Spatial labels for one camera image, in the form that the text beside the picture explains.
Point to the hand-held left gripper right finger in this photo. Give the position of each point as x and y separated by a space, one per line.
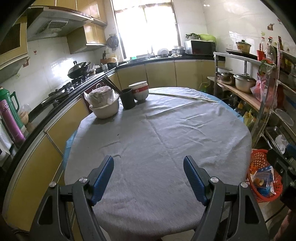
194 180

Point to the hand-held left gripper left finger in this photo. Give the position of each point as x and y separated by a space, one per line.
103 180

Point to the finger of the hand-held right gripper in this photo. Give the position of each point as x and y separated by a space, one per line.
291 150
276 158

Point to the blue medicine box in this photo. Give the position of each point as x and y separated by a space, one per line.
266 171

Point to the orange plastic basket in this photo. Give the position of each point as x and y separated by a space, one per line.
256 157

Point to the blue plastic bag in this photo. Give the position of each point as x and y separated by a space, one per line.
266 190

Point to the person's right hand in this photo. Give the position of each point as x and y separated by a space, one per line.
288 223

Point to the white plastic bag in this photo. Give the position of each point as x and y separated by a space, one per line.
281 142

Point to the steel tray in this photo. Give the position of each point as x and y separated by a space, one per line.
270 136

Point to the clear plastic container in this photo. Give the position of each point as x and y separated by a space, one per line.
284 117

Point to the yellow plastic bag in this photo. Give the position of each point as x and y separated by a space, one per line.
249 120

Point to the metal storage rack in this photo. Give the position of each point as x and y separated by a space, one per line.
263 109

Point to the grey tablecloth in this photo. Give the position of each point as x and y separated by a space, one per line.
161 139

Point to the pink plastic bag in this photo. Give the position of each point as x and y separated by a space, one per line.
260 90

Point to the metal basin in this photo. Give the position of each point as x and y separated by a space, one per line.
104 111

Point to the wooden shelf board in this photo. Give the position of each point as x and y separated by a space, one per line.
242 97

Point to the blue tablecloth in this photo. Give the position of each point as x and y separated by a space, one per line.
227 105

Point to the large stainless steel pot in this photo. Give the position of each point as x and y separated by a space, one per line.
244 84

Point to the plastic-wrapped bowls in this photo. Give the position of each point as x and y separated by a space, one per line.
99 96

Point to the long wooden stick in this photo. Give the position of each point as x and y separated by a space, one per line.
185 96

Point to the black chopstick holder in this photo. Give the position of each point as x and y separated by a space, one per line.
128 99

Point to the red-banded white bowl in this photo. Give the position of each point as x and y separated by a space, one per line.
140 95

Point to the dark sauce bottle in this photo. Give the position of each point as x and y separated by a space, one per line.
281 55

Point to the small stainless steel pot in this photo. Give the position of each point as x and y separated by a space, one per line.
226 77

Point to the clear oil bottle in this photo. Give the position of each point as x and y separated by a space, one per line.
271 53

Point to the gas stove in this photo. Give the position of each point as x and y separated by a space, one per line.
64 89

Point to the red cup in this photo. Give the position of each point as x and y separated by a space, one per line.
260 55

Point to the bowl in clear bag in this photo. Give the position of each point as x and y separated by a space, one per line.
25 114

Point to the white cloth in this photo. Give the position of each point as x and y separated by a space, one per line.
4 141

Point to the induction cooker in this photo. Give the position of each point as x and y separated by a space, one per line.
240 55

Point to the pink thermos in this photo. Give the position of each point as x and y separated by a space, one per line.
11 124

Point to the yellow base cabinets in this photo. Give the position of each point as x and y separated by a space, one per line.
161 74

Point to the black wok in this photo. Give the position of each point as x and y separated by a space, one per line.
77 70

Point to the lidded enamel pot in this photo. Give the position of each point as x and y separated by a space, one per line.
243 47

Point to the green thermos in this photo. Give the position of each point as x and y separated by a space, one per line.
10 97

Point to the aluminium pot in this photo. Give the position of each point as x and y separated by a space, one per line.
178 51

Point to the white plates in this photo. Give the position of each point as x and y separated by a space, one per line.
163 52

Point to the microwave oven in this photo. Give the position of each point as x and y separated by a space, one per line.
200 47

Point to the sink faucet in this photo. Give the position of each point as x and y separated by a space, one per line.
151 52

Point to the green basin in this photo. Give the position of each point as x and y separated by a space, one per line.
208 38

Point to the hanging round strainer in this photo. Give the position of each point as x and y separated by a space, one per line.
112 42

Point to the leafy vegetables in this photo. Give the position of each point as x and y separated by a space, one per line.
192 36

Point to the window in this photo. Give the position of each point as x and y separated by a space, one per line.
145 27

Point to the range hood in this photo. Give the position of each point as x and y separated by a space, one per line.
57 20

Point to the yellow upper cabinets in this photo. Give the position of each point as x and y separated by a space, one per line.
92 9

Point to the wall sticker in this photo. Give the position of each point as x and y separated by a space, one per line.
270 26

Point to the small yellow wall cabinet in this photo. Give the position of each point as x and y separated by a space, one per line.
87 38

